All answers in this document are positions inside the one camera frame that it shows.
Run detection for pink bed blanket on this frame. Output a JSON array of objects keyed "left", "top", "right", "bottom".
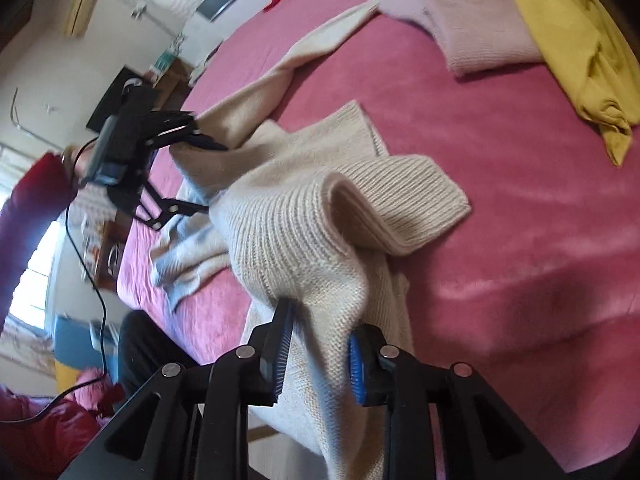
[{"left": 116, "top": 0, "right": 640, "bottom": 480}]

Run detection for red padded jacket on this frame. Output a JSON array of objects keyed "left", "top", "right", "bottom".
[{"left": 0, "top": 367, "right": 122, "bottom": 480}]

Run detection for person's leg black pants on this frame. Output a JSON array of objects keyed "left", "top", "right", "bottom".
[{"left": 117, "top": 310, "right": 201, "bottom": 402}]

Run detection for person's left forearm red sleeve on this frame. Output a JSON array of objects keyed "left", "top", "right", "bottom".
[{"left": 0, "top": 152, "right": 82, "bottom": 336}]

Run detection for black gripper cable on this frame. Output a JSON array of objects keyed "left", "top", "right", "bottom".
[{"left": 0, "top": 180, "right": 109, "bottom": 424}]

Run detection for lilac knit sweater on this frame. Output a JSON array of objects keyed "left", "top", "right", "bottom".
[{"left": 377, "top": 0, "right": 544, "bottom": 79}]

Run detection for wall air conditioner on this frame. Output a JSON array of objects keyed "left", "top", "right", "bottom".
[{"left": 62, "top": 0, "right": 105, "bottom": 39}]

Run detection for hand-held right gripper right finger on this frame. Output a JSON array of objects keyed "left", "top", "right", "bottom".
[{"left": 347, "top": 324, "right": 571, "bottom": 480}]

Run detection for yellow garment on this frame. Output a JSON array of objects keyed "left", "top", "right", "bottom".
[{"left": 482, "top": 0, "right": 640, "bottom": 167}]

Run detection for wooden desk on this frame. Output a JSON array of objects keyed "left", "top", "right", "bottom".
[{"left": 149, "top": 57, "right": 197, "bottom": 112}]

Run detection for wooden cabinet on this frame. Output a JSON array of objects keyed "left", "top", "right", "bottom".
[{"left": 94, "top": 219, "right": 132, "bottom": 282}]

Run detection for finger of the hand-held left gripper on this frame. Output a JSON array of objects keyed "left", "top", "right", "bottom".
[
  {"left": 146, "top": 111, "right": 229, "bottom": 154},
  {"left": 134, "top": 179, "right": 210, "bottom": 232}
]

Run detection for blue fabric item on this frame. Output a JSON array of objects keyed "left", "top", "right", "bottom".
[{"left": 54, "top": 314, "right": 121, "bottom": 387}]

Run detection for black flat screen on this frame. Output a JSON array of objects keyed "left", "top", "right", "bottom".
[{"left": 86, "top": 66, "right": 152, "bottom": 134}]

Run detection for person's left hand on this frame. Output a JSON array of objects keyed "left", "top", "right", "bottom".
[{"left": 62, "top": 141, "right": 101, "bottom": 182}]

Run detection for cream knit sweater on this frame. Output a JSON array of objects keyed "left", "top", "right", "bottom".
[{"left": 150, "top": 0, "right": 473, "bottom": 478}]

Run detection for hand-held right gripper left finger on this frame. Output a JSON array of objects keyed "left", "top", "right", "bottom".
[{"left": 60, "top": 297, "right": 297, "bottom": 480}]

